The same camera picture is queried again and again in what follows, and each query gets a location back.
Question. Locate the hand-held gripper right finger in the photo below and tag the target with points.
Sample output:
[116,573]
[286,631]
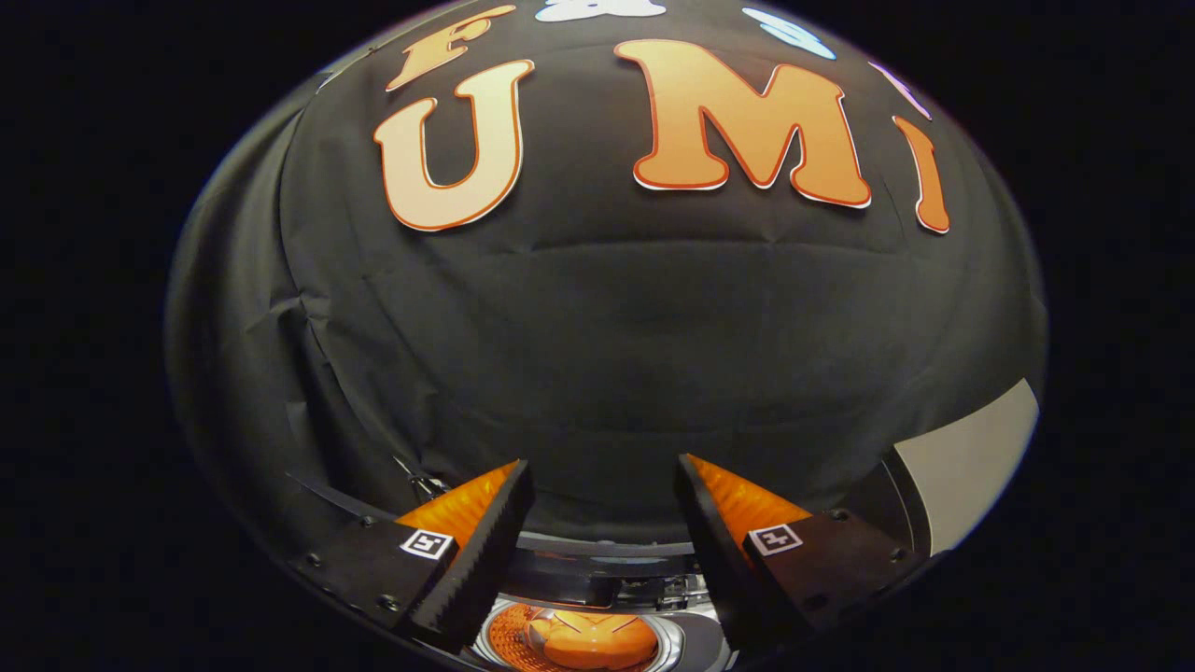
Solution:
[724,560]

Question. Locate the yellow polo shirt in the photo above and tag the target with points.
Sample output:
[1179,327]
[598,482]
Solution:
[597,639]

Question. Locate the grey washing machine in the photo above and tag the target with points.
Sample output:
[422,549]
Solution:
[695,644]

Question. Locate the dark transparent washing machine lid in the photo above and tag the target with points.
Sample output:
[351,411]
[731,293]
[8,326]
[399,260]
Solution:
[607,565]

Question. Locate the plain black side cloth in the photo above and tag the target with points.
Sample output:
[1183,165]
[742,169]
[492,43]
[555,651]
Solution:
[233,373]

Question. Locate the black backdrop cloth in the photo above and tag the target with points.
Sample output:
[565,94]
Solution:
[607,327]

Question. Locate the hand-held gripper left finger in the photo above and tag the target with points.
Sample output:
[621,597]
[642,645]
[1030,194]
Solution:
[485,560]

